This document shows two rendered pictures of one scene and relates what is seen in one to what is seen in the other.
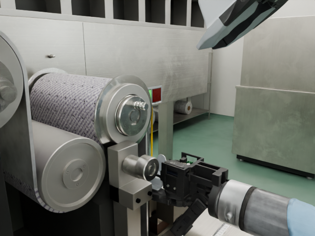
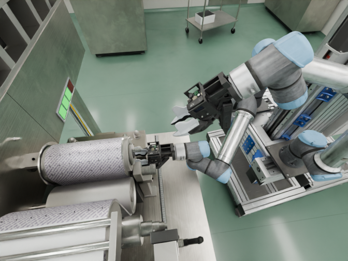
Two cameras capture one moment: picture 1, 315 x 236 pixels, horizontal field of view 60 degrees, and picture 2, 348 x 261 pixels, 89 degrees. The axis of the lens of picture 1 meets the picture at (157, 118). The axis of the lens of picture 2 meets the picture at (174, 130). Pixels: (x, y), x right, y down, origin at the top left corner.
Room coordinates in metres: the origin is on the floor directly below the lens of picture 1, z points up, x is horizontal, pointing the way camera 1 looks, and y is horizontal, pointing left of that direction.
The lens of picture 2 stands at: (0.17, 0.16, 1.81)
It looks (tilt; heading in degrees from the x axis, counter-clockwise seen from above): 55 degrees down; 313
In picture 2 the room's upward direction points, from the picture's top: straight up
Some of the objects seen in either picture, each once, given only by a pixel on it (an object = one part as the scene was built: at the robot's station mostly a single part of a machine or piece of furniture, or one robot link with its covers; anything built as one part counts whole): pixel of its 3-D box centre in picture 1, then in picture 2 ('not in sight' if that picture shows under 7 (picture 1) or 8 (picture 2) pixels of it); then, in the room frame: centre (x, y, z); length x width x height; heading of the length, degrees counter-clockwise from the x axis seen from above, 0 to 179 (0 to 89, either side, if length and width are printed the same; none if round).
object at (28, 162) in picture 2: not in sight; (32, 160); (0.68, 0.29, 1.28); 0.06 x 0.05 x 0.02; 51
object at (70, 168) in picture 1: (36, 155); (95, 199); (0.48, 0.23, 1.17); 0.26 x 0.12 x 0.12; 51
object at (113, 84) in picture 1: (125, 114); (127, 154); (0.49, 0.06, 1.25); 0.15 x 0.01 x 0.15; 141
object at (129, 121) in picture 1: (130, 115); (130, 154); (0.49, 0.05, 1.25); 0.07 x 0.02 x 0.07; 141
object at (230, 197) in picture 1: (234, 203); (178, 152); (0.42, -0.13, 1.11); 0.08 x 0.05 x 0.08; 141
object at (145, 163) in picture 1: (147, 167); (153, 169); (0.42, 0.02, 1.18); 0.04 x 0.02 x 0.04; 141
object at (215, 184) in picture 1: (194, 184); (160, 153); (0.47, -0.07, 1.12); 0.12 x 0.08 x 0.09; 51
